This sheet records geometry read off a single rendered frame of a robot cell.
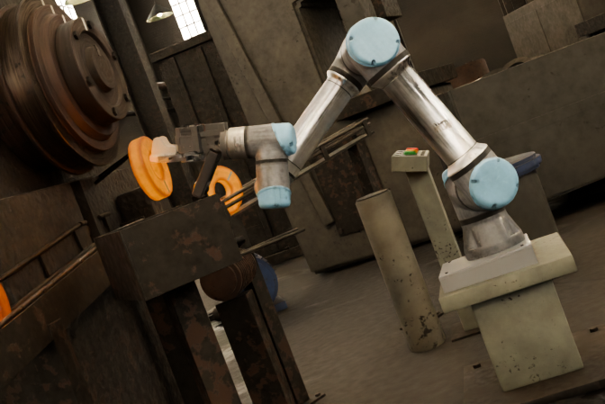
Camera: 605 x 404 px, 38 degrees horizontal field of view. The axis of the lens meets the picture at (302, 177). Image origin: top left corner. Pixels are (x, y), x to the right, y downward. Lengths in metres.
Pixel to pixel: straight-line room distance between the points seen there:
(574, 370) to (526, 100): 2.15
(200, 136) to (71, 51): 0.40
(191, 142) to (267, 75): 2.99
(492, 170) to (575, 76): 2.28
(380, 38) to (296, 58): 2.92
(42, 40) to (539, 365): 1.42
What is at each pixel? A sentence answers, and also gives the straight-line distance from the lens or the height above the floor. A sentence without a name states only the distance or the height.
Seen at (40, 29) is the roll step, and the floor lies 1.24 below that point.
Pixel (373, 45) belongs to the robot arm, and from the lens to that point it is 2.03.
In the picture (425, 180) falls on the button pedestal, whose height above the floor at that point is 0.51.
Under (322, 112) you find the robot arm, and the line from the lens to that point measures 2.15.
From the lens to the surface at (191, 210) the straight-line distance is 1.70.
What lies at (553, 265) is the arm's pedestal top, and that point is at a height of 0.29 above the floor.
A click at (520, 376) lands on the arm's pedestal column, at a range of 2.24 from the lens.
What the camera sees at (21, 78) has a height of 1.13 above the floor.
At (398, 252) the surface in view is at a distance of 2.83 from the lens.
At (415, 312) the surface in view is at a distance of 2.86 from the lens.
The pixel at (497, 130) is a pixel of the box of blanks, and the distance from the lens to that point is 4.16.
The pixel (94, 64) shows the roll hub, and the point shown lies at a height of 1.12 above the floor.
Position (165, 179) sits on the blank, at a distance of 2.13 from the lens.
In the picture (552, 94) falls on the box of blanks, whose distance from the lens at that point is 4.25.
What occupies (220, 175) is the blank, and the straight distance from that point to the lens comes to 2.73.
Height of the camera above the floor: 0.75
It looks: 2 degrees down
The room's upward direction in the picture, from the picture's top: 21 degrees counter-clockwise
